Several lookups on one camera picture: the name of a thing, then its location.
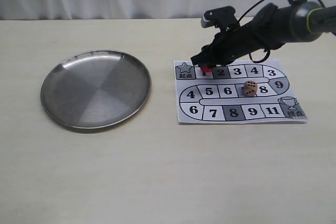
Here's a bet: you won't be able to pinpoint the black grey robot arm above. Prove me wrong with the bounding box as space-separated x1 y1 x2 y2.
191 1 335 68

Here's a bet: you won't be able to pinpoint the round stainless steel plate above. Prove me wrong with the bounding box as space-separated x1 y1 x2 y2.
40 49 152 132

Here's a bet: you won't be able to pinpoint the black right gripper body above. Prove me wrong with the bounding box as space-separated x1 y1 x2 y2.
201 23 266 65

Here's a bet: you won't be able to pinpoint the black cable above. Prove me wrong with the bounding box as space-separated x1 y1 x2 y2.
236 0 336 63

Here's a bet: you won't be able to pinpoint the red cylinder game piece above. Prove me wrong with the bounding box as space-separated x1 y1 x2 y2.
201 66 212 76

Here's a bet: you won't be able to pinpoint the wooden die black pips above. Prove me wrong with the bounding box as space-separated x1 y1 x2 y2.
243 80 258 97

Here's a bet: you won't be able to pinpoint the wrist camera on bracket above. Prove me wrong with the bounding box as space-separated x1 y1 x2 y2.
201 6 239 30

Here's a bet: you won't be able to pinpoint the printed paper game board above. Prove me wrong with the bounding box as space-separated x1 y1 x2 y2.
174 60 308 124

